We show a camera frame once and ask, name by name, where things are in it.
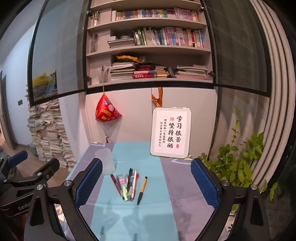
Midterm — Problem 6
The frosted plastic cup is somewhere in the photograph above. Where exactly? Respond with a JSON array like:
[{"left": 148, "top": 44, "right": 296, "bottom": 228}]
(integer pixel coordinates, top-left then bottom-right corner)
[{"left": 94, "top": 148, "right": 117, "bottom": 176}]

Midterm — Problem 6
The blue and grey table mat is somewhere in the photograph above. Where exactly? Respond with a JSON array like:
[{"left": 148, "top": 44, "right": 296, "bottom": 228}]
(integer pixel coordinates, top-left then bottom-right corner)
[{"left": 53, "top": 142, "right": 234, "bottom": 241}]

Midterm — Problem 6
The tall pile of worn books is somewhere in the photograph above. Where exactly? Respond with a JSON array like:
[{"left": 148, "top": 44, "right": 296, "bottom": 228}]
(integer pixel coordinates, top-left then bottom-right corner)
[{"left": 27, "top": 98, "right": 77, "bottom": 172}]

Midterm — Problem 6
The stack of loose papers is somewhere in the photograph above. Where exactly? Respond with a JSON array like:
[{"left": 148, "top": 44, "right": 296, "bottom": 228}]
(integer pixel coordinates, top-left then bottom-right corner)
[{"left": 174, "top": 65, "right": 208, "bottom": 80}]

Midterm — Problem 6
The small stack of books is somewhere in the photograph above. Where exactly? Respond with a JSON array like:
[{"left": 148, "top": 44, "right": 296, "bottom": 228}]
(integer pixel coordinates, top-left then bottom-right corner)
[{"left": 154, "top": 65, "right": 174, "bottom": 78}]

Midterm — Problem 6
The stack of grey folders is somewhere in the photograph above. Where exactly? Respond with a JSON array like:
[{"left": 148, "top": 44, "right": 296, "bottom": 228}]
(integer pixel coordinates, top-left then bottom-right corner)
[{"left": 107, "top": 35, "right": 135, "bottom": 48}]

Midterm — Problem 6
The row of colourful books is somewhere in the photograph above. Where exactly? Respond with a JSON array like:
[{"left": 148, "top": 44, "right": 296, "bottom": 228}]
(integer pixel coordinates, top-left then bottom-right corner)
[
  {"left": 133, "top": 27, "right": 205, "bottom": 49},
  {"left": 112, "top": 9, "right": 199, "bottom": 22}
]

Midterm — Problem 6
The stack of red books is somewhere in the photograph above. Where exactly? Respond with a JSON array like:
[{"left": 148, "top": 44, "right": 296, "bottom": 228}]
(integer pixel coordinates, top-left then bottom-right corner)
[{"left": 133, "top": 65, "right": 155, "bottom": 79}]

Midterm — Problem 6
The white pen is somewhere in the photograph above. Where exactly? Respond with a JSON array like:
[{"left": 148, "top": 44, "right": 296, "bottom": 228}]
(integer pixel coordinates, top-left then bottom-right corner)
[{"left": 129, "top": 170, "right": 138, "bottom": 201}]

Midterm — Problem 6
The yellow plush toy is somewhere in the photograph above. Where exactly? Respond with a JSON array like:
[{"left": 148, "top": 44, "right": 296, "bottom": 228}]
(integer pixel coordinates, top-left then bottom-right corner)
[{"left": 32, "top": 73, "right": 57, "bottom": 87}]

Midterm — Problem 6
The slim dark red pen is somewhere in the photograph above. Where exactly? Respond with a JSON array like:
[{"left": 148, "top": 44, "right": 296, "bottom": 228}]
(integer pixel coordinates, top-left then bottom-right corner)
[{"left": 110, "top": 174, "right": 122, "bottom": 197}]

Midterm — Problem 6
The yellow pen with black ends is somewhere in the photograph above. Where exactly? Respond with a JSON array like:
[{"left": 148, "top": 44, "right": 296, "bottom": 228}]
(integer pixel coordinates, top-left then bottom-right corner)
[{"left": 137, "top": 176, "right": 148, "bottom": 206}]

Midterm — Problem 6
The pale pen holder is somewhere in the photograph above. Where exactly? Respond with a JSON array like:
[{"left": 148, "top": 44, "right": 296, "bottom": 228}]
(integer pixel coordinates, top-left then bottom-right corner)
[{"left": 98, "top": 66, "right": 109, "bottom": 82}]

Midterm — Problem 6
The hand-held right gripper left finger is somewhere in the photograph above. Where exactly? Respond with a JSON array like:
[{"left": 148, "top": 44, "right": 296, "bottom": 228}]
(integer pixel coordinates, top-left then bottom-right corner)
[{"left": 24, "top": 158, "right": 103, "bottom": 241}]

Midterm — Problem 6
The green leafy plant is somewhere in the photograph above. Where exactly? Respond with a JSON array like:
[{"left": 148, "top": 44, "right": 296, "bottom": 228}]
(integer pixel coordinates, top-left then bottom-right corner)
[{"left": 199, "top": 109, "right": 279, "bottom": 202}]

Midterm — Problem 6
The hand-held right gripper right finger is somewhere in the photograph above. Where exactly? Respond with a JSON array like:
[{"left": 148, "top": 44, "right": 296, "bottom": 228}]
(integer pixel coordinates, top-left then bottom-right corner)
[{"left": 191, "top": 158, "right": 271, "bottom": 241}]

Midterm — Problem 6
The red pyramid hanging ornament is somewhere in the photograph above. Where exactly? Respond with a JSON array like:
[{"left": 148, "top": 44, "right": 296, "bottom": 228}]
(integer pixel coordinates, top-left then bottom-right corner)
[{"left": 95, "top": 86, "right": 122, "bottom": 143}]

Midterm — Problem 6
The yellow green crochet flower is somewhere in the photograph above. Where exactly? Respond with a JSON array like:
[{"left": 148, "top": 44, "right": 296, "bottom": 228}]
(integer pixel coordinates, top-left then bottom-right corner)
[{"left": 116, "top": 55, "right": 148, "bottom": 64}]

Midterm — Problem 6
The stack of magazines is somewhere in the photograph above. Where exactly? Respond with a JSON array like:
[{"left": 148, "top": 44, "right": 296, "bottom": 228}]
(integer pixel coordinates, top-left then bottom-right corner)
[{"left": 110, "top": 62, "right": 137, "bottom": 80}]

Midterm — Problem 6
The grey ribbed panel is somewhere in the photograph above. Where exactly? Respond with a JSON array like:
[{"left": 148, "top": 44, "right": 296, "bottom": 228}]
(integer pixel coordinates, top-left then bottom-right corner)
[{"left": 251, "top": 0, "right": 290, "bottom": 188}]

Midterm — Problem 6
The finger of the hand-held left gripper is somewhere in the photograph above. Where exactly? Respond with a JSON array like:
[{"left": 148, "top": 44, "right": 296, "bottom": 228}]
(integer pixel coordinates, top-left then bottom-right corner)
[
  {"left": 7, "top": 158, "right": 60, "bottom": 188},
  {"left": 0, "top": 150, "right": 28, "bottom": 173}
]

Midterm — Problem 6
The wooden room door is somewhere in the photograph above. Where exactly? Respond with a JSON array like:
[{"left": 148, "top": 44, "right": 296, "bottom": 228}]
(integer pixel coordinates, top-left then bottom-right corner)
[{"left": 0, "top": 72, "right": 16, "bottom": 149}]

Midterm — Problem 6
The grey bookshelf cabinet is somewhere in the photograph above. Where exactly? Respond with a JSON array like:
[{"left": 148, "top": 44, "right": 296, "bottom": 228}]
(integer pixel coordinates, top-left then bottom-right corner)
[{"left": 83, "top": 0, "right": 218, "bottom": 91}]

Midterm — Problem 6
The glass cabinet door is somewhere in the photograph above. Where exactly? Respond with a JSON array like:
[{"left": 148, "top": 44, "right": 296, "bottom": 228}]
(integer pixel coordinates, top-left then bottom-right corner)
[
  {"left": 28, "top": 0, "right": 90, "bottom": 102},
  {"left": 203, "top": 0, "right": 271, "bottom": 95}
]

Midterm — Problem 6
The framed calligraphy sign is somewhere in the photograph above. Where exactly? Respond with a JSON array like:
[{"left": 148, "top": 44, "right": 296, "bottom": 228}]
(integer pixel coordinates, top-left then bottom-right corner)
[{"left": 150, "top": 107, "right": 192, "bottom": 159}]

